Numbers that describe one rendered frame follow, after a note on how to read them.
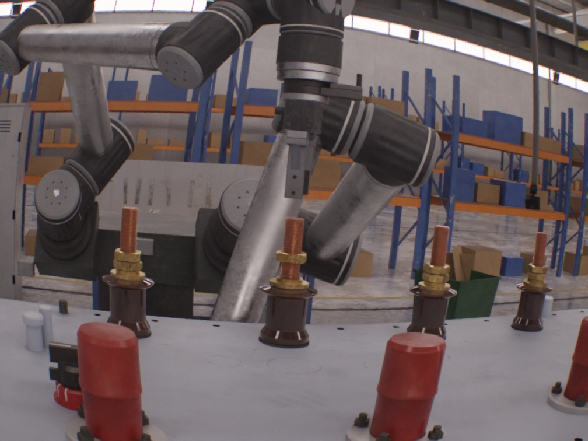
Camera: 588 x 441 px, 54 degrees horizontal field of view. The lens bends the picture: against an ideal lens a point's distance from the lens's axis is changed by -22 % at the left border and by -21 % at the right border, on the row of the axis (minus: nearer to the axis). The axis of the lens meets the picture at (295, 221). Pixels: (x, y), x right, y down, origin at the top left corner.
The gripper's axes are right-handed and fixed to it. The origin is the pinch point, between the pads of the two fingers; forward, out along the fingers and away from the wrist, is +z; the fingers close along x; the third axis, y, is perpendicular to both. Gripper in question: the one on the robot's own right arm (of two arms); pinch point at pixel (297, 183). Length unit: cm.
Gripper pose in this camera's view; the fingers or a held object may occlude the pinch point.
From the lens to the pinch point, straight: 114.0
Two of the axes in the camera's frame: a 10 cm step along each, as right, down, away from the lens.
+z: -0.9, 9.9, 1.1
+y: -9.9, -1.0, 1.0
